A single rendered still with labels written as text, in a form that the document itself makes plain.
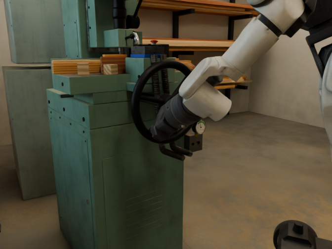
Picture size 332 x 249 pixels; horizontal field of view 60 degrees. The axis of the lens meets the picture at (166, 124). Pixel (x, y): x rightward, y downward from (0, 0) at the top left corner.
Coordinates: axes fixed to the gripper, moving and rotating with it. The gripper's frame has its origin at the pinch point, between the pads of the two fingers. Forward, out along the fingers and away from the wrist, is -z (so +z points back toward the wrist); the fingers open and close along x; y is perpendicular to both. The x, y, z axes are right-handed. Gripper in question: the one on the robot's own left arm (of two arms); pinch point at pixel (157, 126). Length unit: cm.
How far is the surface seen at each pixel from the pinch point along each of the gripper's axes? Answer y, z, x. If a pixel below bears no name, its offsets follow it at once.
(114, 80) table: 17.1, -15.7, 16.0
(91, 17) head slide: 38, -28, 45
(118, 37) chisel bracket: 24.5, -18.0, 35.4
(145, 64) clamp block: 11.9, -4.6, 21.1
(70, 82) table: 28.8, -15.7, 5.1
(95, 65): 25.6, -26.8, 24.1
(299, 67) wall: -199, -131, 293
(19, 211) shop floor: 16, -139, -24
